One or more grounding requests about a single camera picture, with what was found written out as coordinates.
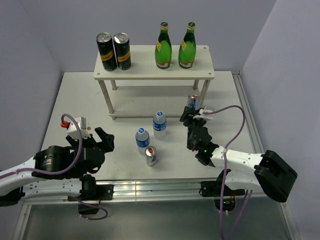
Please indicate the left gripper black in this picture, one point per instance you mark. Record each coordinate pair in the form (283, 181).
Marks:
(107, 139)

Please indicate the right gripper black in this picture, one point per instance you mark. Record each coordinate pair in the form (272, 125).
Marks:
(190, 114)

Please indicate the silver blue can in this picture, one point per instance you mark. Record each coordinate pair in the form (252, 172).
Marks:
(193, 102)
(151, 155)

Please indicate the Pocari Sweat bottle front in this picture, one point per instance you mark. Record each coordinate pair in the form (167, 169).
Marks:
(142, 139)

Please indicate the pocari sweat bottle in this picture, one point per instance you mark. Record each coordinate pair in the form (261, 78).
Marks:
(142, 139)
(159, 125)

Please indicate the green glass bottle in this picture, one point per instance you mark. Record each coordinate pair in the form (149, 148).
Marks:
(187, 49)
(163, 48)

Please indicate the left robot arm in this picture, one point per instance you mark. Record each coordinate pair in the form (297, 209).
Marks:
(58, 170)

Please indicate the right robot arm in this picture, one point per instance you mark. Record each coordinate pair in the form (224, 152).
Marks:
(250, 165)

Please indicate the white two-tier shelf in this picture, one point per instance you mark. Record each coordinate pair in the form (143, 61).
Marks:
(144, 89)

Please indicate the Pocari Sweat bottle rear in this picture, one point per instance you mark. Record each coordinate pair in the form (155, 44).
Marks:
(159, 125)

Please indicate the silver blue can front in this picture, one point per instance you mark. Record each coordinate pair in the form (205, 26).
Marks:
(151, 155)

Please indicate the black can left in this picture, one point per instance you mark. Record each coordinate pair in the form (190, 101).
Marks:
(106, 51)

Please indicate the black can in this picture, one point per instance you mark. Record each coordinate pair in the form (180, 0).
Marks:
(122, 50)
(106, 51)

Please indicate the black can right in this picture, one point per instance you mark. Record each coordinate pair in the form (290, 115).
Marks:
(122, 50)

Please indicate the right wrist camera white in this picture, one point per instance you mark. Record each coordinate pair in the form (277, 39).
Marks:
(205, 113)

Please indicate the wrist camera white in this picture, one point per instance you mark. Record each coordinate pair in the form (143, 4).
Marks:
(205, 113)
(78, 129)

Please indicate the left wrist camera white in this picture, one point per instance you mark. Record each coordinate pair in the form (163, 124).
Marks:
(78, 129)

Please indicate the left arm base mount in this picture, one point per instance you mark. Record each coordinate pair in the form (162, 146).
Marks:
(89, 207)

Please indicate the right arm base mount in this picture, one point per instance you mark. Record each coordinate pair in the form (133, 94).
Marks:
(231, 198)

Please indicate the aluminium frame rail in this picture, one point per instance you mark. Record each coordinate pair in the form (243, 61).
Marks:
(160, 202)

